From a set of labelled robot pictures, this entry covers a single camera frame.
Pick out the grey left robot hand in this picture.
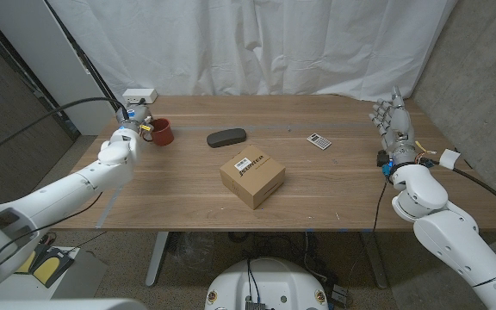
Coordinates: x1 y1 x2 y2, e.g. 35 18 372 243
115 103 154 133

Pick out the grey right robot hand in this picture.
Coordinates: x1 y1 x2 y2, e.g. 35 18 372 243
369 85 420 169

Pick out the brown cardboard box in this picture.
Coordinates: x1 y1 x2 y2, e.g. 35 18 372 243
220 144 287 211

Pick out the white mini calculator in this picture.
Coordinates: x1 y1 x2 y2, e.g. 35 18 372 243
307 132 332 151

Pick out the dark grey glasses case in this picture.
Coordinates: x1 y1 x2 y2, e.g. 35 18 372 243
206 127 248 149

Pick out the white power strip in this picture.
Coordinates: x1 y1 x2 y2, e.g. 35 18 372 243
121 88 158 105

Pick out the red ceramic mug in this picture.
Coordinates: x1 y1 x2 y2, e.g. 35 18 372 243
141 118 175 147

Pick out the grey tape strip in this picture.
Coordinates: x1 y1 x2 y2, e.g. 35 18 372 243
173 123 382 132
96 184 124 229

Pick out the tall white panel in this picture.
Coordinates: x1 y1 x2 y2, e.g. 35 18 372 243
0 0 117 137

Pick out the white fabric curtain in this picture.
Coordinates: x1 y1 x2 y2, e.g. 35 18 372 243
47 0 458 103

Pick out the white floor board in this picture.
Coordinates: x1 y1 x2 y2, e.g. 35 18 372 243
0 247 109 301

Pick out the yellow black foot pedal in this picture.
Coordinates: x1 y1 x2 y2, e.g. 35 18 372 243
15 249 38 275
30 247 75 288

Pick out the small black power adapter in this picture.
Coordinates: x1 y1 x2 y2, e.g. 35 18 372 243
330 283 351 307

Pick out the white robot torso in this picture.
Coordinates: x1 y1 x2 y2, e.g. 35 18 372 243
203 257 330 310

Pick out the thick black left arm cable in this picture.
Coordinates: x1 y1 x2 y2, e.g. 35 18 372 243
0 96 129 164

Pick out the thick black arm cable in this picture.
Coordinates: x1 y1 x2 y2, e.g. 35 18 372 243
439 148 496 220
0 96 129 164

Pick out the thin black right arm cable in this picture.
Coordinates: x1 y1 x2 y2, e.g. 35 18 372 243
370 178 389 236

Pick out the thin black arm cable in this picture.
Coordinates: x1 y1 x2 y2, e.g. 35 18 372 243
0 191 105 302
370 178 389 236

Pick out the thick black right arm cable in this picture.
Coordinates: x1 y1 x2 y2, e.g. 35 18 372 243
439 148 496 220

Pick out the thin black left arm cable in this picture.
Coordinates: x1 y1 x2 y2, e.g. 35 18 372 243
0 191 105 302

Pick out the black cable bundle under table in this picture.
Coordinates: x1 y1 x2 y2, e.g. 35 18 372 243
228 232 339 285

